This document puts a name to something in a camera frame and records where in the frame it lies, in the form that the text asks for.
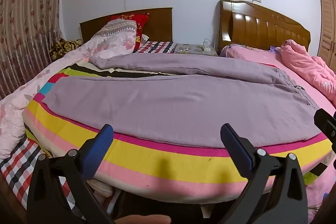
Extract rainbow striped blanket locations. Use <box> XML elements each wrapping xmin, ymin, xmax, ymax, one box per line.
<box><xmin>22</xmin><ymin>63</ymin><xmax>335</xmax><ymax>205</ymax></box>

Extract nightstand with floral cloth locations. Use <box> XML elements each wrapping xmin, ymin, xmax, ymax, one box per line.
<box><xmin>173</xmin><ymin>43</ymin><xmax>219</xmax><ymax>57</ymax></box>

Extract plaid bed sheet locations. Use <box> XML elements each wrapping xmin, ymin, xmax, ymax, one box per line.
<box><xmin>0</xmin><ymin>40</ymin><xmax>175</xmax><ymax>216</ymax></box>

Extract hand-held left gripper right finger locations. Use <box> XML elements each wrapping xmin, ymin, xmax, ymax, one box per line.
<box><xmin>220</xmin><ymin>123</ymin><xmax>309</xmax><ymax>224</ymax></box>

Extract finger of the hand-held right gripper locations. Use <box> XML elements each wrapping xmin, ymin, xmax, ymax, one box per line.
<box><xmin>314</xmin><ymin>108</ymin><xmax>336</xmax><ymax>169</ymax></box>

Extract dark wooden headboard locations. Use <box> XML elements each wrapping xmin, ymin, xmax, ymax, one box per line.
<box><xmin>79</xmin><ymin>7</ymin><xmax>174</xmax><ymax>43</ymax></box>

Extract light wooden wardrobe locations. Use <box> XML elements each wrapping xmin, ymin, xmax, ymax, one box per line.
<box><xmin>317</xmin><ymin>0</ymin><xmax>336</xmax><ymax>67</ymax></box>

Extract floral curtain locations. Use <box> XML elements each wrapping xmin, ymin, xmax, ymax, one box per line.
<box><xmin>0</xmin><ymin>0</ymin><xmax>65</xmax><ymax>100</ymax></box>

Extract leopard print blanket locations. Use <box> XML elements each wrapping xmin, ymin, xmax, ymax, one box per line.
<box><xmin>50</xmin><ymin>39</ymin><xmax>82</xmax><ymax>61</ymax></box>

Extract red patterned pillow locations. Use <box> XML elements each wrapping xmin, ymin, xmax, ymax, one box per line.
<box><xmin>107</xmin><ymin>13</ymin><xmax>150</xmax><ymax>52</ymax></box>

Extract person's left hand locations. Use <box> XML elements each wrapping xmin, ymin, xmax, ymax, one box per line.
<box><xmin>121</xmin><ymin>214</ymin><xmax>172</xmax><ymax>224</ymax></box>

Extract purple pants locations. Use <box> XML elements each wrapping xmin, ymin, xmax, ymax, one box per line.
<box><xmin>42</xmin><ymin>52</ymin><xmax>328</xmax><ymax>149</ymax></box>

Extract pink floral quilt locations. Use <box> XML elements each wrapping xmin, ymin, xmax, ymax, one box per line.
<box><xmin>0</xmin><ymin>19</ymin><xmax>138</xmax><ymax>159</ymax></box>

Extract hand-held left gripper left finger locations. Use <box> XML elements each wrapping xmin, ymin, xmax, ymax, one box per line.
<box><xmin>26</xmin><ymin>124</ymin><xmax>116</xmax><ymax>224</ymax></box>

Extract pink comforter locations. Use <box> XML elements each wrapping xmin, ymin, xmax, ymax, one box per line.
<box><xmin>278</xmin><ymin>39</ymin><xmax>336</xmax><ymax>104</ymax></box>

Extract glossy wooden headboard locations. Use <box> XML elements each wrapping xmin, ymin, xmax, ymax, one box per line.
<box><xmin>219</xmin><ymin>0</ymin><xmax>311</xmax><ymax>56</ymax></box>

